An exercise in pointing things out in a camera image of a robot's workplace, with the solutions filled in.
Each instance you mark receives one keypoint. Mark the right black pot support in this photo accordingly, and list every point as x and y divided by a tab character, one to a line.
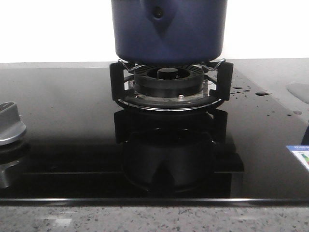
216	90

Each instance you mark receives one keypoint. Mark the dark blue cooking pot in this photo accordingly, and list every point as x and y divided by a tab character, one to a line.
166	32

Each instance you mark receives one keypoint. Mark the right gas burner head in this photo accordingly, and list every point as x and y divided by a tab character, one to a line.
168	82

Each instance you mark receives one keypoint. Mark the black glass gas cooktop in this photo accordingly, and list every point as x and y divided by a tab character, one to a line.
81	148

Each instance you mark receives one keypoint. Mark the silver stove control knob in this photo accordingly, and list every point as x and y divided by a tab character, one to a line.
12	127

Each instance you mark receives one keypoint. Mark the blue energy label sticker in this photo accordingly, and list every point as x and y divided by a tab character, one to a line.
301	152

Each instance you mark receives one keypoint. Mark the metal wire pot reducer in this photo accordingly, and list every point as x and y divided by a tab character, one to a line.
210	66

